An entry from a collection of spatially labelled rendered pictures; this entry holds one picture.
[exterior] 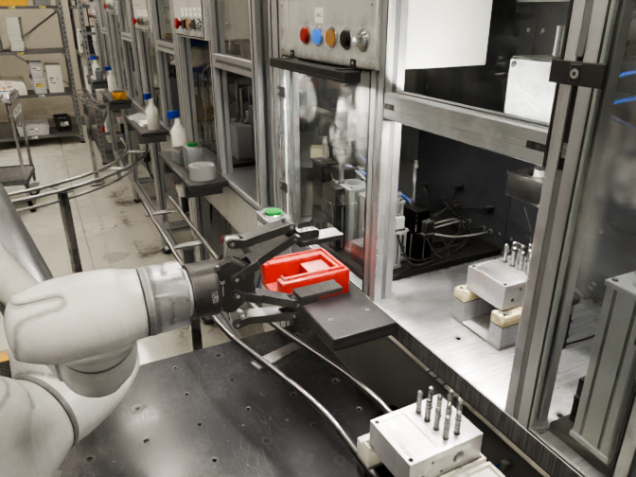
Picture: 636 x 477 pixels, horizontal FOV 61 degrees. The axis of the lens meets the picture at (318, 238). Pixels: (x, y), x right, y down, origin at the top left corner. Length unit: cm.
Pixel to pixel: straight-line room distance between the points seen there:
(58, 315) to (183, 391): 66
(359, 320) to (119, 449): 53
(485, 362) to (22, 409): 74
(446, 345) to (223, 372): 56
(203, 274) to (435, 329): 51
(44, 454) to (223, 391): 44
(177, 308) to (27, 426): 35
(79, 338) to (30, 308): 6
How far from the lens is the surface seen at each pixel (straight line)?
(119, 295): 69
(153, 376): 136
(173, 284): 70
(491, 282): 102
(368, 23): 102
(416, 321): 109
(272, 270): 118
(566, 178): 72
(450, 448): 80
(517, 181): 102
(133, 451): 118
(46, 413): 99
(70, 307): 68
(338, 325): 106
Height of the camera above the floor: 147
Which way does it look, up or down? 23 degrees down
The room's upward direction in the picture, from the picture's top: straight up
